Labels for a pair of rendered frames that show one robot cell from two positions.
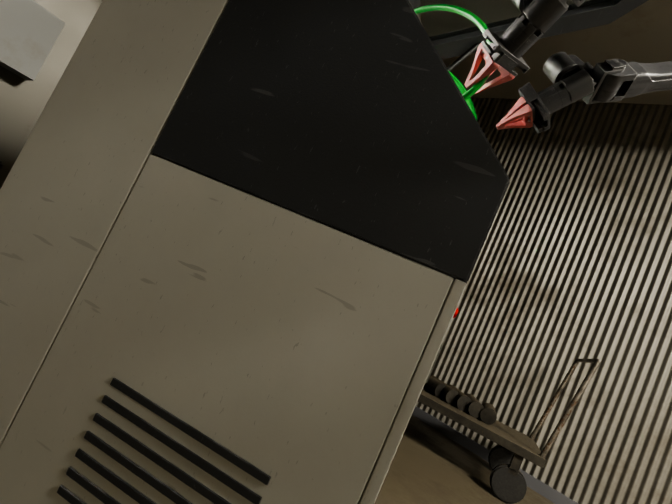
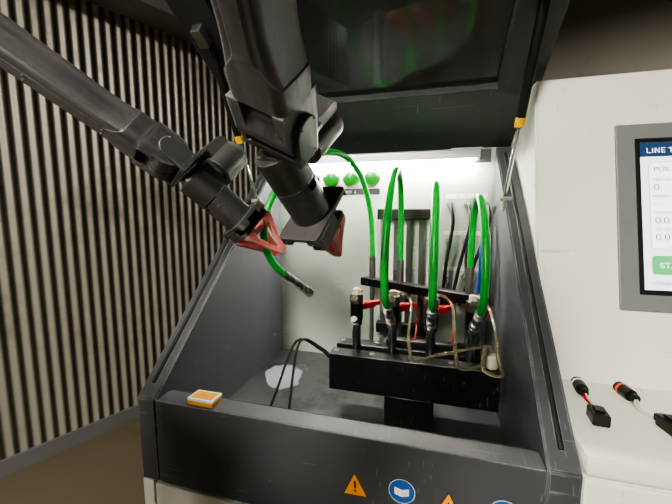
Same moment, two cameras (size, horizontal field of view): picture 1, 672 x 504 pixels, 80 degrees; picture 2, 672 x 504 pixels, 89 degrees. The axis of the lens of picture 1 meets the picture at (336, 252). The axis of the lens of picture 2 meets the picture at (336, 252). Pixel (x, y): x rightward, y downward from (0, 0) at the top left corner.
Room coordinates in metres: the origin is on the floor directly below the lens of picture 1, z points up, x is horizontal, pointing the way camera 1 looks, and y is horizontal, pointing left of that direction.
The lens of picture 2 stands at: (0.90, -0.77, 1.28)
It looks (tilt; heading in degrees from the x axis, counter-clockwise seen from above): 7 degrees down; 90
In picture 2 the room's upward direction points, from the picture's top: straight up
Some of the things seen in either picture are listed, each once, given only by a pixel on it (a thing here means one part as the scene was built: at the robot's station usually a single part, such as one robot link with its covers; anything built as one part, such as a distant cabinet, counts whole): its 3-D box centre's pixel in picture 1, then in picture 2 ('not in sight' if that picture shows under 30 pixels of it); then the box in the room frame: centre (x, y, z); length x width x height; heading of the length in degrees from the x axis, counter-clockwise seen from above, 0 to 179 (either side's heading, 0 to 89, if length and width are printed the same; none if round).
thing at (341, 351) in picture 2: not in sight; (410, 385); (1.07, -0.06, 0.91); 0.34 x 0.10 x 0.15; 164
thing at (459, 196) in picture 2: not in sight; (464, 240); (1.26, 0.16, 1.20); 0.13 x 0.03 x 0.31; 164
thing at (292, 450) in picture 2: not in sight; (324, 467); (0.89, -0.26, 0.87); 0.62 x 0.04 x 0.16; 164
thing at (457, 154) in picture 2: not in sight; (377, 158); (1.03, 0.22, 1.43); 0.54 x 0.03 x 0.02; 164
